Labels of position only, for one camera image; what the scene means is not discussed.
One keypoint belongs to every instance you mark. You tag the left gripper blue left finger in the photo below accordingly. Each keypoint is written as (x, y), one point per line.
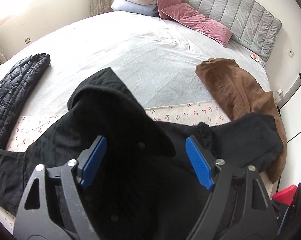
(89, 162)

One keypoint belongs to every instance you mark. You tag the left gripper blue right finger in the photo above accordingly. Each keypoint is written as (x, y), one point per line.
(203, 163)

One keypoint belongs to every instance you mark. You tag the black quilted jacket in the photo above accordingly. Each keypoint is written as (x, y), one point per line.
(130, 159)

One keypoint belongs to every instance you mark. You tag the cherry print bed sheet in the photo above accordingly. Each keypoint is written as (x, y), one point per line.
(190, 113)

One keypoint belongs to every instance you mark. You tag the red foam floor mat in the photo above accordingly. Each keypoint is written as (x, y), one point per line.
(285, 196)

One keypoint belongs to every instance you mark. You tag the black puffer jacket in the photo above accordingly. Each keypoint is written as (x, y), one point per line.
(15, 88)

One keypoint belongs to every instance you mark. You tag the grey bed cover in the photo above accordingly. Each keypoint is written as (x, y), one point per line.
(156, 59)

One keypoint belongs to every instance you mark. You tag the small orange white packet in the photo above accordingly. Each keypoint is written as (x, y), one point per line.
(255, 57)

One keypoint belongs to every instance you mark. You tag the grey padded headboard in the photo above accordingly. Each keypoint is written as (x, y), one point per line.
(252, 26)

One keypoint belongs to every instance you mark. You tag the front pink velvet pillow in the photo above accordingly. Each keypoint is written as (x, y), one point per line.
(186, 15)

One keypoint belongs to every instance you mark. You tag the light blue pillow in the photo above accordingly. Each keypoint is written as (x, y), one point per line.
(123, 5)

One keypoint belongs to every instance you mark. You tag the brown corduroy garment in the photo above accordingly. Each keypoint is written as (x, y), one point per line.
(238, 93)

